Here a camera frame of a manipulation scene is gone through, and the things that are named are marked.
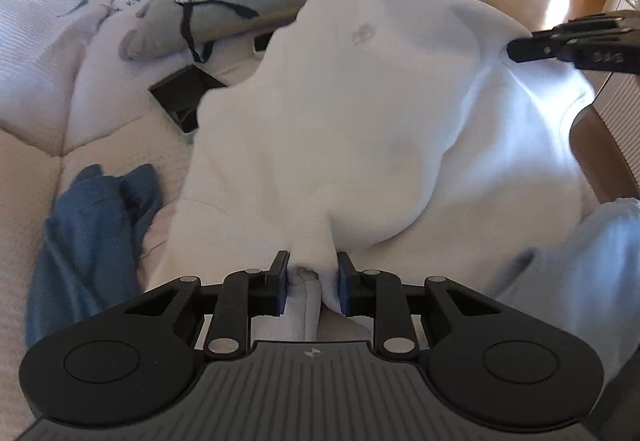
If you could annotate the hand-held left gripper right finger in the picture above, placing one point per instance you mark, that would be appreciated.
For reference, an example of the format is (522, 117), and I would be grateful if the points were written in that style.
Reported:
(347, 288)

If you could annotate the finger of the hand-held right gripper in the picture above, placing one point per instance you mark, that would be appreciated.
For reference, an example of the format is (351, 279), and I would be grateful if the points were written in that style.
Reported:
(585, 27)
(535, 50)

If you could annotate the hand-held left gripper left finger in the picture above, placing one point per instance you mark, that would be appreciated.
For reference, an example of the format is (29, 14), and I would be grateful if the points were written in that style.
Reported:
(280, 286)

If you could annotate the white sweater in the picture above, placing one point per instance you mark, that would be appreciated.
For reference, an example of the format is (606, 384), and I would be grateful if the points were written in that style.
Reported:
(350, 121)

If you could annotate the light blue sweater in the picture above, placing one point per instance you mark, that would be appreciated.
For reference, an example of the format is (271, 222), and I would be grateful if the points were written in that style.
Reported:
(590, 271)

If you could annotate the white ribbed cabinet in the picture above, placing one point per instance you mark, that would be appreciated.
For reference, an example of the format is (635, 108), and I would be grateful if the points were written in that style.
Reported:
(625, 131)

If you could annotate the pale pink garment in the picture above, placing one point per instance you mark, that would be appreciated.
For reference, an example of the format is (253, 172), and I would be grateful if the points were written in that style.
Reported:
(150, 231)

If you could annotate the dark blue cloth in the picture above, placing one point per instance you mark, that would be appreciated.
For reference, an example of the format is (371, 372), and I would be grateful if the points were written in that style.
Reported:
(90, 241)

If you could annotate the black flat box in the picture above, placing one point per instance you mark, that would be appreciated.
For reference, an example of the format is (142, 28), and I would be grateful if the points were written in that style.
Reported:
(172, 88)

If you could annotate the beige waffle sofa cover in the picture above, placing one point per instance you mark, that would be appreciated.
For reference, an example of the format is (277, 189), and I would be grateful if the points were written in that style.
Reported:
(30, 171)

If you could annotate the grey fabric bag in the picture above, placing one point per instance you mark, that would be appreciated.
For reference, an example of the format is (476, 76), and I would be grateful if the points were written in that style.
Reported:
(150, 36)

